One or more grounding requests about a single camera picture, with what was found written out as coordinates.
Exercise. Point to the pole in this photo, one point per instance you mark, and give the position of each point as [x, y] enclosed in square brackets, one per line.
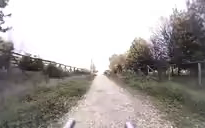
[91, 66]

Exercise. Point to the pale gravel path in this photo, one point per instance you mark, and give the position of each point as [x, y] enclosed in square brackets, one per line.
[106, 100]

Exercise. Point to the dark green bush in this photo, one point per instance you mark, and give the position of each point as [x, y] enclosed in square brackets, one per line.
[30, 63]
[53, 71]

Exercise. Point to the robot's own part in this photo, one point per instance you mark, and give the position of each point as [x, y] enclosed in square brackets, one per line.
[129, 125]
[69, 124]

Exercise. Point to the grass verge with leaves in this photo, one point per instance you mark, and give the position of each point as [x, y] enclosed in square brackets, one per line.
[176, 96]
[40, 100]

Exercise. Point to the row of trees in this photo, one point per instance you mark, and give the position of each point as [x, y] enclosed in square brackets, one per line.
[176, 40]

